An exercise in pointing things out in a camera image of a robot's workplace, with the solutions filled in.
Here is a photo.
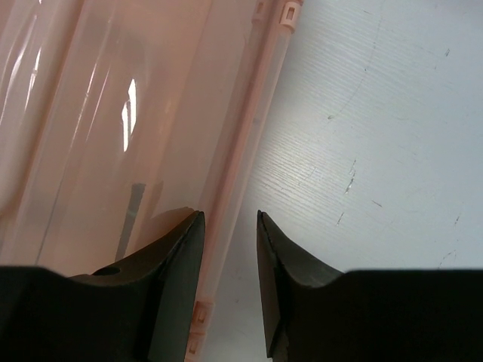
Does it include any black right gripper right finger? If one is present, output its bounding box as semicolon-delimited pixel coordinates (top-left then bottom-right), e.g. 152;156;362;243
257;211;482;361

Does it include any pink plastic toolbox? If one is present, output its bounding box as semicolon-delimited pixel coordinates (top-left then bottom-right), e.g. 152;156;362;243
1;1;303;361

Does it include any silver ratchet wrench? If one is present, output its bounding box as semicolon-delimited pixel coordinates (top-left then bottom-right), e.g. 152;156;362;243
115;183;146;261

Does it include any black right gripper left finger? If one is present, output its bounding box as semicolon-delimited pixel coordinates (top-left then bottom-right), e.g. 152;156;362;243
1;211;205;361

